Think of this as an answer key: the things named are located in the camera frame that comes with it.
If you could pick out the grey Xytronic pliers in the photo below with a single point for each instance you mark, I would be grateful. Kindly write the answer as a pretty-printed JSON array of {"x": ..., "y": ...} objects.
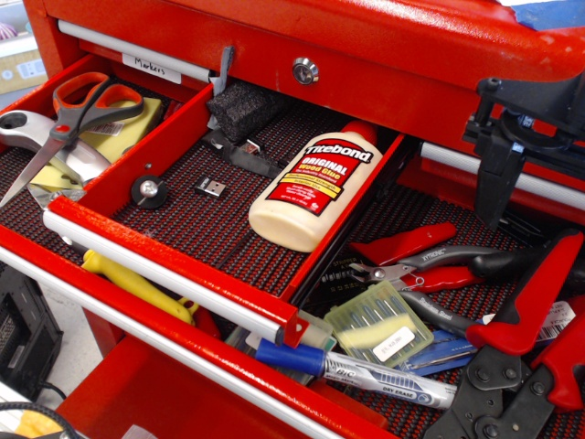
[{"x": 441, "y": 268}]

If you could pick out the black folded tape piece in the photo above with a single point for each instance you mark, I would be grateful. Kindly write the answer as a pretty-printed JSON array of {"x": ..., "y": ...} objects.
[{"x": 246, "y": 157}]

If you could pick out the black knob with screw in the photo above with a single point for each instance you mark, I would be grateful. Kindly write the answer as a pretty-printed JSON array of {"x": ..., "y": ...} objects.
[{"x": 149, "y": 192}]

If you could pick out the red tool chest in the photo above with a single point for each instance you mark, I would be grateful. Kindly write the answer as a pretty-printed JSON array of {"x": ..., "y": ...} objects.
[{"x": 409, "y": 67}]

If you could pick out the black foam block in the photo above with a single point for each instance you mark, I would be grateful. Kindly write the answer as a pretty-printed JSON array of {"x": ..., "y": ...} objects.
[{"x": 244, "y": 108}]

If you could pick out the Titebond wood glue bottle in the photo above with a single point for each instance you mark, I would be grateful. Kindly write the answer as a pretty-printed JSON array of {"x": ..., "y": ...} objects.
[{"x": 304, "y": 201}]

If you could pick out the clear drill bit case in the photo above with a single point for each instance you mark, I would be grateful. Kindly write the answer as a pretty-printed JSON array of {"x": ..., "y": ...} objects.
[{"x": 379, "y": 326}]

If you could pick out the blue BIC dry erase marker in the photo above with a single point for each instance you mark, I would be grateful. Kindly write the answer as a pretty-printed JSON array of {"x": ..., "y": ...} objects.
[{"x": 358, "y": 373}]

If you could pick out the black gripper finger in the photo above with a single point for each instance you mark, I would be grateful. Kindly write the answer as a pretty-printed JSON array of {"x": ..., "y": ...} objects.
[{"x": 502, "y": 162}]

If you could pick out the blue blade package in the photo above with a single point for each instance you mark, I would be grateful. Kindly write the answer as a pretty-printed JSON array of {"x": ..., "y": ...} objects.
[{"x": 444, "y": 353}]

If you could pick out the yellow sponge block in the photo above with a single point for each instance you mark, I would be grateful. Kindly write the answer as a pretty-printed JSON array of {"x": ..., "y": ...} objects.
[{"x": 111, "y": 140}]

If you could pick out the small black USB dongle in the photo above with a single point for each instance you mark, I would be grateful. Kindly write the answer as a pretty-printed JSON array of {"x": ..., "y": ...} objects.
[{"x": 209, "y": 186}]

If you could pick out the black electronic box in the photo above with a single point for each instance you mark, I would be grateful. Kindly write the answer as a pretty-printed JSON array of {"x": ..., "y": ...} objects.
[{"x": 30, "y": 335}]

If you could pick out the round silver drawer lock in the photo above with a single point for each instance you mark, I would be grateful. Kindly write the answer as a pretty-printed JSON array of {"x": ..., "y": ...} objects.
[{"x": 305, "y": 71}]

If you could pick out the white Markers label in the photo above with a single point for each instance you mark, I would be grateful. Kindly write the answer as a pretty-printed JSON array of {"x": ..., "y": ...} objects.
[{"x": 151, "y": 68}]

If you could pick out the orange grey handled scissors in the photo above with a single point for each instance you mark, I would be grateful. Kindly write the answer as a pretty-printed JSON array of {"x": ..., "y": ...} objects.
[{"x": 81, "y": 103}]

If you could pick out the red middle drawer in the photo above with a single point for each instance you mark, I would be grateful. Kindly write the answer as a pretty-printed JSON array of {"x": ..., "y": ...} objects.
[{"x": 205, "y": 239}]

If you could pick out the yellow handled tool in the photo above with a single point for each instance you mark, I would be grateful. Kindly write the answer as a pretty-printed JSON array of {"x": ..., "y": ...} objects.
[{"x": 135, "y": 284}]

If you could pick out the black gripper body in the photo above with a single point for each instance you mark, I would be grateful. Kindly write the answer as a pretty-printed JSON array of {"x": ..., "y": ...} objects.
[{"x": 545, "y": 117}]

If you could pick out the red handled flush cutters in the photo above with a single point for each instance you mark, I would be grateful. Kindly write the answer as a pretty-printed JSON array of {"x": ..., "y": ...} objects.
[{"x": 385, "y": 253}]

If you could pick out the red black crimping tool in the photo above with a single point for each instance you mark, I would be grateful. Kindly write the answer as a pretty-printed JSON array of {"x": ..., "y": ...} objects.
[{"x": 498, "y": 394}]

